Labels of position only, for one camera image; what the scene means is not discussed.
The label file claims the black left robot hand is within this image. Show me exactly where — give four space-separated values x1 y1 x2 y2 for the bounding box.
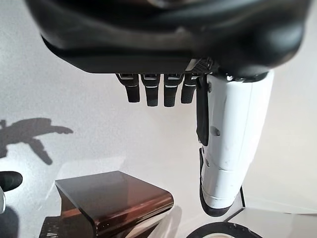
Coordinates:
24 0 310 218

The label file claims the washing machine glass door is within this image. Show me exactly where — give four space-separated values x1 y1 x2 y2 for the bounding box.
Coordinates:
185 222 261 238

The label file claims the grey front-load washing machine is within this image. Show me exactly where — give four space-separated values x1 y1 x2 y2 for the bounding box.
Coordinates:
222 185 317 238

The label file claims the glossy brown stand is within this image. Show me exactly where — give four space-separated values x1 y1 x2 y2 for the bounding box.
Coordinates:
39 170 174 238

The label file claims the silver left robot leg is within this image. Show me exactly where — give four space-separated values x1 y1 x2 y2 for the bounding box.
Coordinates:
0 170 23 215

